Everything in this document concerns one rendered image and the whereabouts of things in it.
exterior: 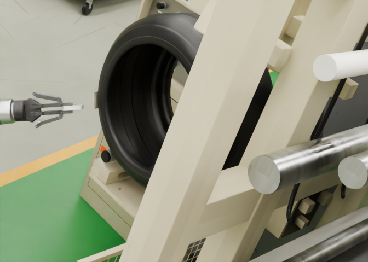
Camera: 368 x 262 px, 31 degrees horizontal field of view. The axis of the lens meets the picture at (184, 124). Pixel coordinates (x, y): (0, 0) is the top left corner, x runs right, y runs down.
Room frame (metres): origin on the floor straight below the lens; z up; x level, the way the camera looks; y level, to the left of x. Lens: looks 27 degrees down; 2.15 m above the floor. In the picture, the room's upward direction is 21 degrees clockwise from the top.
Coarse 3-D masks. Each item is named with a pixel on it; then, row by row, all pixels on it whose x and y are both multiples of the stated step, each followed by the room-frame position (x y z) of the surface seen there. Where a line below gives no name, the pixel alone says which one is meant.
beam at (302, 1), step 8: (192, 0) 1.61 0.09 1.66; (200, 0) 1.60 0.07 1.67; (208, 0) 1.58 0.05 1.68; (296, 0) 1.53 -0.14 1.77; (304, 0) 1.56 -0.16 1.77; (192, 8) 1.61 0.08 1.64; (200, 8) 1.59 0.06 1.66; (296, 8) 1.54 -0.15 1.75; (304, 8) 1.57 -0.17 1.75; (288, 16) 1.53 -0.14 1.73; (288, 24) 1.54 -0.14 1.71; (288, 40) 1.57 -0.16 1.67
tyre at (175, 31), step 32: (128, 32) 2.02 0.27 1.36; (160, 32) 1.94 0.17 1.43; (192, 32) 1.92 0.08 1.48; (128, 64) 2.19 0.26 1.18; (160, 64) 2.28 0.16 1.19; (192, 64) 1.85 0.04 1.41; (128, 96) 2.19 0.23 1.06; (160, 96) 2.25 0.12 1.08; (256, 96) 1.90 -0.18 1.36; (128, 128) 2.12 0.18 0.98; (160, 128) 2.21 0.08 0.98; (128, 160) 1.91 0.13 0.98
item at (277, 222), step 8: (320, 192) 2.02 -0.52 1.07; (312, 200) 2.00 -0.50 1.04; (280, 208) 1.93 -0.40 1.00; (296, 208) 1.92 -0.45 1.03; (272, 216) 1.94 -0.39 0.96; (280, 216) 1.93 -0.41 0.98; (296, 216) 1.95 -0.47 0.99; (304, 216) 2.00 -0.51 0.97; (312, 216) 2.06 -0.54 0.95; (272, 224) 1.94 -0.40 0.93; (280, 224) 1.92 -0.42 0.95; (288, 224) 1.92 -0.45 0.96; (272, 232) 1.93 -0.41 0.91; (280, 232) 1.91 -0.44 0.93; (288, 232) 1.95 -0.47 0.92
